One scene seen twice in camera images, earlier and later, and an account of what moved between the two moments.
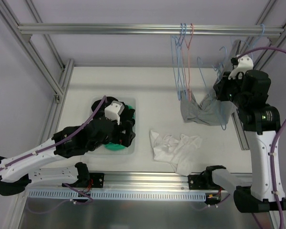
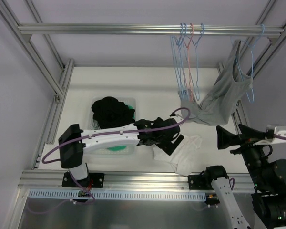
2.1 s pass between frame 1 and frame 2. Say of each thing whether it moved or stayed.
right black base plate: stayed
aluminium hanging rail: stayed
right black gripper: moved
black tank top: stayed
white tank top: stayed
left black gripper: moved
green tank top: stayed
